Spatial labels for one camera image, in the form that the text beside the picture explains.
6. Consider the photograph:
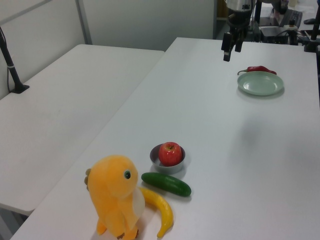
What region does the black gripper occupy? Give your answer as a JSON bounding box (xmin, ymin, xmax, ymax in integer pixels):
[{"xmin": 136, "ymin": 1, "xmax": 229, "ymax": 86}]
[{"xmin": 221, "ymin": 10, "xmax": 252, "ymax": 62}]

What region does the red apple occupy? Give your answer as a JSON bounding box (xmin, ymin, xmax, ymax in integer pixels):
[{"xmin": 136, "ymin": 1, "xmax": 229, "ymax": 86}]
[{"xmin": 158, "ymin": 141, "xmax": 183, "ymax": 167}]

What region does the red chili pepper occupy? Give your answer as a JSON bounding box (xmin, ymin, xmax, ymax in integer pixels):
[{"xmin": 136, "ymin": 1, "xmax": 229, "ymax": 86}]
[{"xmin": 237, "ymin": 65, "xmax": 278, "ymax": 76}]

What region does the black flat box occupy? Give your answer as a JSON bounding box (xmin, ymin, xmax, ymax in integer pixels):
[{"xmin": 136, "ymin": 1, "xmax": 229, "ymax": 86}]
[{"xmin": 259, "ymin": 25, "xmax": 291, "ymax": 44}]

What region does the pale green plate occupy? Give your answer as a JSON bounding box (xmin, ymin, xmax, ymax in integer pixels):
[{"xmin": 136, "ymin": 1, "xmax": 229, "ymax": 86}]
[{"xmin": 236, "ymin": 71, "xmax": 285, "ymax": 97}]

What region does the black keyboard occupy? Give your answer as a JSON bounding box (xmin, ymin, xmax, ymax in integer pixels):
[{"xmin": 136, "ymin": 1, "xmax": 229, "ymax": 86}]
[{"xmin": 276, "ymin": 9, "xmax": 304, "ymax": 29}]

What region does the black clamp stand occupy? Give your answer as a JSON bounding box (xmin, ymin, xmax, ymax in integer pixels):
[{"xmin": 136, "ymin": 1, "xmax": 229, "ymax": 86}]
[{"xmin": 303, "ymin": 19, "xmax": 320, "ymax": 53}]

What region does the small grey bowl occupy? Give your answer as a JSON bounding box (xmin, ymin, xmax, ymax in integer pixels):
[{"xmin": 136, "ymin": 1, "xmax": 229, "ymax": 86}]
[{"xmin": 149, "ymin": 143, "xmax": 186, "ymax": 175}]

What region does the green cucumber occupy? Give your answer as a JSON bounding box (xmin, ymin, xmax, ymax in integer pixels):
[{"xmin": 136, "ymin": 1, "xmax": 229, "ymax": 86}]
[{"xmin": 141, "ymin": 172, "xmax": 192, "ymax": 198}]

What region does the yellow banana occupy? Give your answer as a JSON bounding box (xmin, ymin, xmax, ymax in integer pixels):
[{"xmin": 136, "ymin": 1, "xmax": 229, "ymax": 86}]
[{"xmin": 138, "ymin": 186, "xmax": 174, "ymax": 239}]

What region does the white side table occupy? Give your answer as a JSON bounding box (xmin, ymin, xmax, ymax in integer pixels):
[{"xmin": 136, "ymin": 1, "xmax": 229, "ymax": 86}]
[{"xmin": 0, "ymin": 43, "xmax": 166, "ymax": 217}]

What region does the orange plush bird toy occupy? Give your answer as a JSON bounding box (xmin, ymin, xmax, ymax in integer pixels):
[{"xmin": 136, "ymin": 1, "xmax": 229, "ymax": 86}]
[{"xmin": 84, "ymin": 154, "xmax": 146, "ymax": 240}]

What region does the black upright post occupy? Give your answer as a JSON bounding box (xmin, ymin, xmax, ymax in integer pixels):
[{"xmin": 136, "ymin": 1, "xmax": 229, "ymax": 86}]
[{"xmin": 254, "ymin": 0, "xmax": 263, "ymax": 42}]

